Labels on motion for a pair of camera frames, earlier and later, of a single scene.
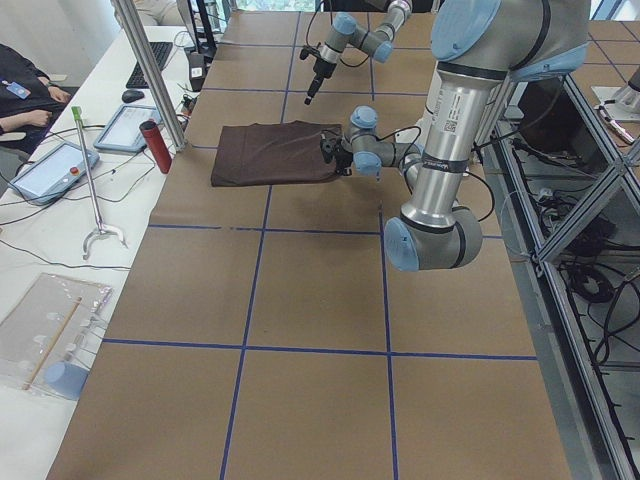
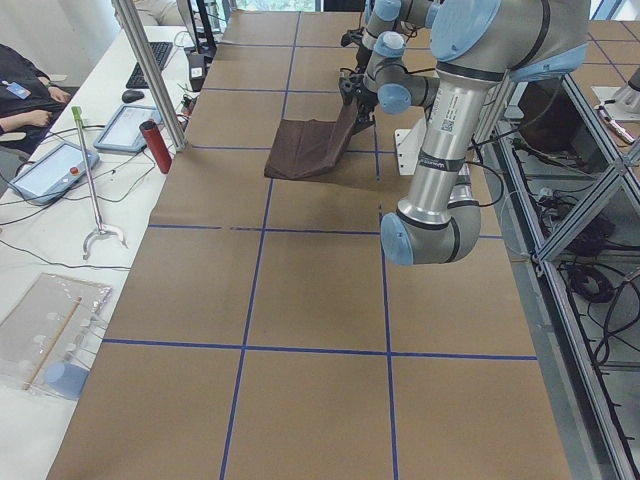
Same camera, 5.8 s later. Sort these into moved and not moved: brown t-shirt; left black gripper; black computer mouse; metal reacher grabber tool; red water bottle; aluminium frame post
Moved: brown t-shirt; left black gripper
Not moved: aluminium frame post; black computer mouse; metal reacher grabber tool; red water bottle
